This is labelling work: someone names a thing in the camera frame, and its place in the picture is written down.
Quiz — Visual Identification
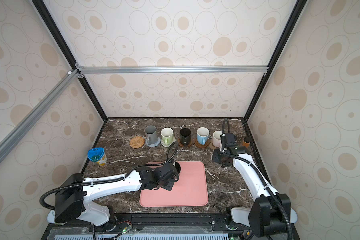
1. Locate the woven rattan coaster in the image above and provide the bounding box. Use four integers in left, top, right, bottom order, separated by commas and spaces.
129, 136, 145, 149

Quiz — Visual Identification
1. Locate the aluminium left side bar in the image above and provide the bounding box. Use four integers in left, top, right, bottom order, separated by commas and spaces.
0, 69, 79, 163

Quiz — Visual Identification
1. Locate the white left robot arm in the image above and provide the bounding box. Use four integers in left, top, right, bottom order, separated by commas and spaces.
40, 154, 181, 232

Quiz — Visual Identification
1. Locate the black mug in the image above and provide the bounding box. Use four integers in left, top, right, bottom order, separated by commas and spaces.
174, 162, 181, 175
180, 128, 191, 145

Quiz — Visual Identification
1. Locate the green white mug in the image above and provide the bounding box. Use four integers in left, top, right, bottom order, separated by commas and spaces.
161, 128, 174, 148

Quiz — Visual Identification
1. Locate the black corner frame post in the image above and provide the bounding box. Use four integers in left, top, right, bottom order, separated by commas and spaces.
32, 0, 108, 123

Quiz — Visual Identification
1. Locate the brown paw shaped coaster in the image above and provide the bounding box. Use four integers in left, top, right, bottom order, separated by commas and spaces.
209, 142, 217, 150

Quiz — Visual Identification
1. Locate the aluminium back crossbar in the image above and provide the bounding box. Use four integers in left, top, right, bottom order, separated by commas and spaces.
78, 66, 268, 75

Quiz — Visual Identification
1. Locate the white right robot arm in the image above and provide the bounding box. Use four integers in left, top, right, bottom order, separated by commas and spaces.
212, 133, 298, 240

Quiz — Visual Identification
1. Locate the pink tray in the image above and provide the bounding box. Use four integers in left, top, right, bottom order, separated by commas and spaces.
140, 161, 209, 207

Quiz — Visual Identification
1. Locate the black right corner post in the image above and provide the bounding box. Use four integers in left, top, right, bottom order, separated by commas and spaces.
243, 0, 307, 122

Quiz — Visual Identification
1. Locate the light blue mug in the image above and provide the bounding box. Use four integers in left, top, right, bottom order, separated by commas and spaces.
197, 127, 210, 146

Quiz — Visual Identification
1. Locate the blue lidded white cup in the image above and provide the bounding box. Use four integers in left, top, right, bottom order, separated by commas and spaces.
87, 148, 108, 166

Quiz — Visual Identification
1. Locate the pink white mug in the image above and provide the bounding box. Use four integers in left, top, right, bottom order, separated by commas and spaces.
212, 131, 222, 149

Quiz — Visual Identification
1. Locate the multicolour stitched white coaster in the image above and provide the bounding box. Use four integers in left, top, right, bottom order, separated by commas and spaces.
161, 136, 176, 148

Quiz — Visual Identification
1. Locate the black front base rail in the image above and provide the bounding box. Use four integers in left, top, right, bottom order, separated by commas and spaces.
41, 212, 301, 240

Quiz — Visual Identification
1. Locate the round brown wooden coaster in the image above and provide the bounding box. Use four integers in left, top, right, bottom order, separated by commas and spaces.
194, 139, 210, 149

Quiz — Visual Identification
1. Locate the grey mug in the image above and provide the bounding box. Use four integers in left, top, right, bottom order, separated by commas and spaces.
145, 126, 158, 144

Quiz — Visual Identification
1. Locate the orange bottle black cap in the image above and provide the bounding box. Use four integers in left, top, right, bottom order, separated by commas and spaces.
242, 136, 251, 148

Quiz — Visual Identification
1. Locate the light blue woven coaster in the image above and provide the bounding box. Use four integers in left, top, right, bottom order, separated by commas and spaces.
145, 137, 161, 148

